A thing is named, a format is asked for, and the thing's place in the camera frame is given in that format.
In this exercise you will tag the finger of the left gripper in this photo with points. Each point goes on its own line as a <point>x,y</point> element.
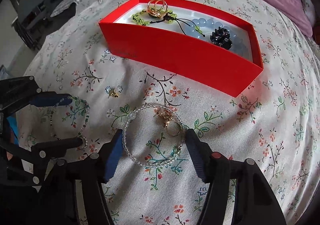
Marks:
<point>50,100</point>
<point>57,148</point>

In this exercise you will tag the black crystal flower charm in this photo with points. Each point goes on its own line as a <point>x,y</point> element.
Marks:
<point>221,37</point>

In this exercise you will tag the dark chair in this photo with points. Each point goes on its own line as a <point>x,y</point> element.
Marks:
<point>33,18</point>

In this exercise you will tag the red cardboard box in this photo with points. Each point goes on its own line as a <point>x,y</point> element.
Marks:
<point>166,47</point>

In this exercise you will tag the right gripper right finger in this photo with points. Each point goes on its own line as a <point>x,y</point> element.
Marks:
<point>200,153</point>

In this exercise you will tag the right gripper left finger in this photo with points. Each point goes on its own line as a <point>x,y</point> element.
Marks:
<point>111,154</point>

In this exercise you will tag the gold pearl earring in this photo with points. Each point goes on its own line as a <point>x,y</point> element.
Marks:
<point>114,92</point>

